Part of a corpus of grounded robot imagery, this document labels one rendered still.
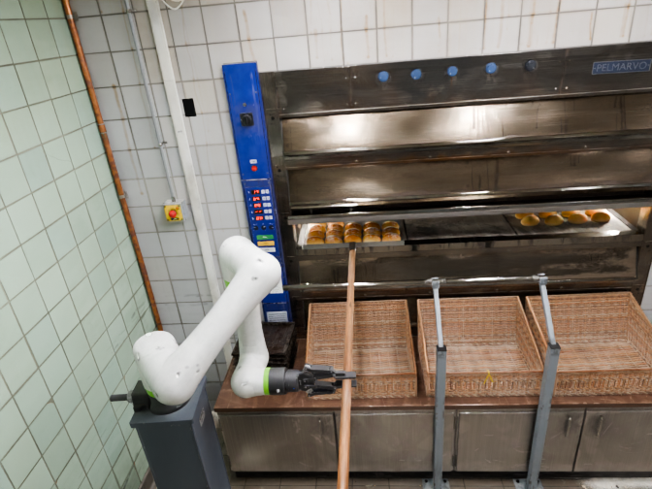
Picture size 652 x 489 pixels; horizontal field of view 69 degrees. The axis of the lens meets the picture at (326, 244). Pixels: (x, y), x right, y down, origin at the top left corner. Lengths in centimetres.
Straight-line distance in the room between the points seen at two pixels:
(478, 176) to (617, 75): 72
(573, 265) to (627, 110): 81
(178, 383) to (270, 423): 121
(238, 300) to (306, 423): 127
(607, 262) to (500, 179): 77
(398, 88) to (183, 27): 101
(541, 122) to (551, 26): 41
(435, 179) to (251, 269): 129
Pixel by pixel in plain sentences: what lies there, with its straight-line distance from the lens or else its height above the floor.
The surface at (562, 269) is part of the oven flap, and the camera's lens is 281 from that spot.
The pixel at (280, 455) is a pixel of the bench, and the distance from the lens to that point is 276.
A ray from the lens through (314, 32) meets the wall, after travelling 228.
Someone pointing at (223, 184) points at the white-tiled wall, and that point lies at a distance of 250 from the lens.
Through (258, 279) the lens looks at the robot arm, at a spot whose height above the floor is 163.
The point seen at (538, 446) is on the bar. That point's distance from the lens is 269.
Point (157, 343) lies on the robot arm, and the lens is 157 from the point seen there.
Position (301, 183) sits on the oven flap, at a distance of 243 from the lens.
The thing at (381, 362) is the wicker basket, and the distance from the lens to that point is 267.
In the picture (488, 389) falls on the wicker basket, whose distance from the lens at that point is 251.
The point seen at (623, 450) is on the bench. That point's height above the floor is 25.
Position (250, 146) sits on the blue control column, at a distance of 238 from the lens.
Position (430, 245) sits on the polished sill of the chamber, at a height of 117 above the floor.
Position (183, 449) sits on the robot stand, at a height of 106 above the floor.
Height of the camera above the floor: 232
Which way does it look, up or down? 26 degrees down
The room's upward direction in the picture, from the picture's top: 5 degrees counter-clockwise
